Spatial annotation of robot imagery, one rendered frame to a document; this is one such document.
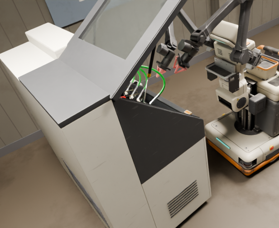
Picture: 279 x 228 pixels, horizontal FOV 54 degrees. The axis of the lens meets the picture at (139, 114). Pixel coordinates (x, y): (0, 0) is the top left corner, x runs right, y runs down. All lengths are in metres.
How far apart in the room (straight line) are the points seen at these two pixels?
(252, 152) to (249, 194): 0.37
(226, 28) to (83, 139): 1.28
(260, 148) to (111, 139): 1.55
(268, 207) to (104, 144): 1.63
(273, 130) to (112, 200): 1.58
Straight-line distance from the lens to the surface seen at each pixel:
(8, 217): 3.26
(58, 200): 3.07
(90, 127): 1.36
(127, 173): 1.67
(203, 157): 2.13
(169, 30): 2.02
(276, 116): 2.57
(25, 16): 3.38
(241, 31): 1.94
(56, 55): 1.94
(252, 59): 2.04
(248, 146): 2.66
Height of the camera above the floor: 2.18
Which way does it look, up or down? 37 degrees down
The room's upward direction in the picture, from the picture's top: 16 degrees counter-clockwise
